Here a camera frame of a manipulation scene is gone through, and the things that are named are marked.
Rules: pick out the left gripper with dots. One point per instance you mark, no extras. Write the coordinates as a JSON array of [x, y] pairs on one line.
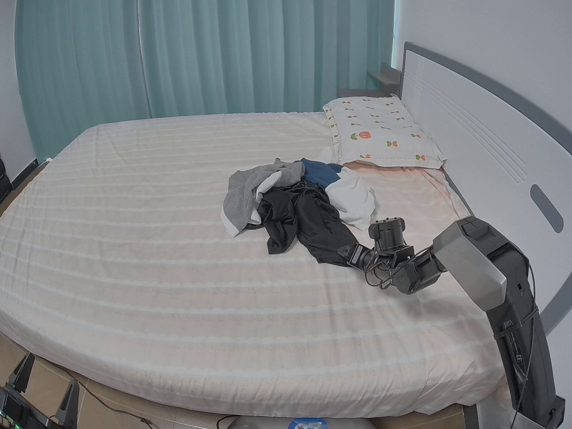
[[18, 407]]

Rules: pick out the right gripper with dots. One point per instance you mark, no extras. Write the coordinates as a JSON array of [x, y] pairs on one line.
[[357, 255]]

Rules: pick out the black T-shirt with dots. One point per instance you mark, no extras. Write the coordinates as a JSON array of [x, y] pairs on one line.
[[317, 221]]

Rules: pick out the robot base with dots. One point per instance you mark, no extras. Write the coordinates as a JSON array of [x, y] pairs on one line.
[[268, 423]]

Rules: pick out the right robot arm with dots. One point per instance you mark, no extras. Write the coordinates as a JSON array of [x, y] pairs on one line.
[[473, 262]]

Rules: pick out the pile of clothes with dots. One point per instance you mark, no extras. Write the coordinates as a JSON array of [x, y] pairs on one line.
[[243, 190]]

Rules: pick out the bed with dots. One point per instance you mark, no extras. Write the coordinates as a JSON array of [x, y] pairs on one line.
[[156, 239]]

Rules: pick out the white printed pillow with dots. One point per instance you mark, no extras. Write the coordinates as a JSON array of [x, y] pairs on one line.
[[380, 128]]

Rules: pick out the grey bedside table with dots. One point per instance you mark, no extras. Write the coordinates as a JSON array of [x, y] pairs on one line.
[[384, 76]]

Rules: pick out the black chest of drawers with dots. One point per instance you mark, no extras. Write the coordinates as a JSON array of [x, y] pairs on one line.
[[3, 181]]

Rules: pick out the blue-green curtain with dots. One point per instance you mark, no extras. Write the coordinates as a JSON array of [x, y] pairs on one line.
[[80, 60], [268, 38]]

